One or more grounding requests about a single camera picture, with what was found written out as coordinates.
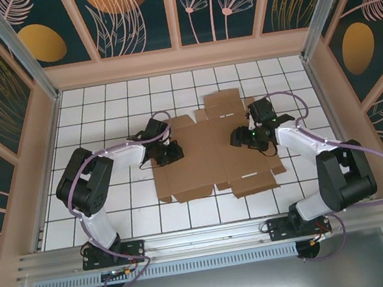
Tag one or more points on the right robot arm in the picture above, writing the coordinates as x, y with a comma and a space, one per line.
297, 137

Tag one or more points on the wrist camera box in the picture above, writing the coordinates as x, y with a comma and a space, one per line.
251, 121
166, 140

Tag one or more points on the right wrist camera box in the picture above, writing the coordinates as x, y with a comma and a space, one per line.
251, 121

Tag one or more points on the aluminium side rail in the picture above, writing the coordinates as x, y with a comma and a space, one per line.
316, 83

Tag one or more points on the brown cardboard mailer box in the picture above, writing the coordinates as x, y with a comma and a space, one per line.
213, 147

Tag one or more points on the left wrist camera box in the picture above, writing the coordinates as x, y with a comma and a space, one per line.
166, 140

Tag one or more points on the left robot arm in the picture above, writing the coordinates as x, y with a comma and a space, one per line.
98, 228

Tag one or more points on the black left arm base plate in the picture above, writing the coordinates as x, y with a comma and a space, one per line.
131, 250

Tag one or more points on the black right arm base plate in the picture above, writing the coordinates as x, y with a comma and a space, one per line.
278, 229

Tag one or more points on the aluminium frame post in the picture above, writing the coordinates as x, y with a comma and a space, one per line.
321, 4
17, 46

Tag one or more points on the aluminium mounting rail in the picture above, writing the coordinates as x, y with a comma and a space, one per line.
204, 236

